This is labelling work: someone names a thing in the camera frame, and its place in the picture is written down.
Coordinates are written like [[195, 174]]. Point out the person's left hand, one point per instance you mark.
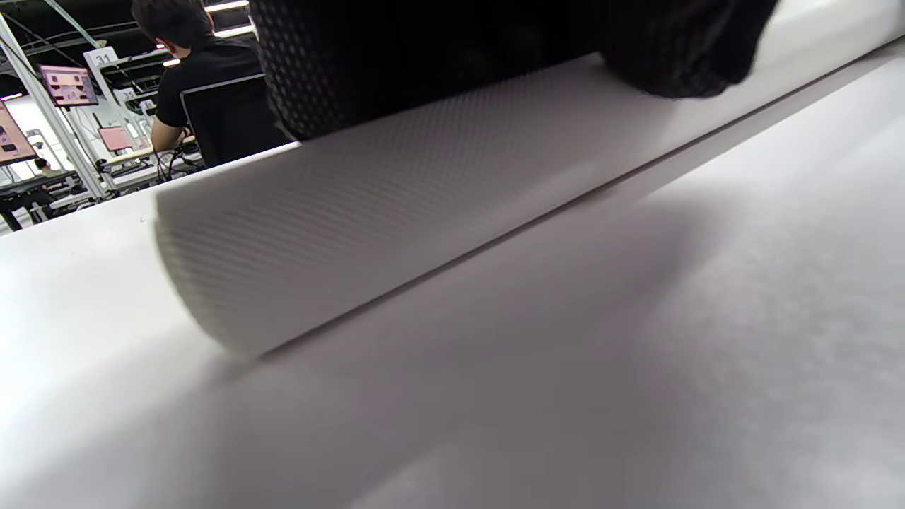
[[438, 49]]

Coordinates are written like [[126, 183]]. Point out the green striped paper sheet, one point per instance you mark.
[[368, 212]]

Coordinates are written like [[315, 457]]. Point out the computer monitor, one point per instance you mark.
[[14, 138], [69, 85], [115, 138]]

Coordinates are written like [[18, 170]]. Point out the silver aluminium frame post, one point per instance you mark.
[[49, 113]]

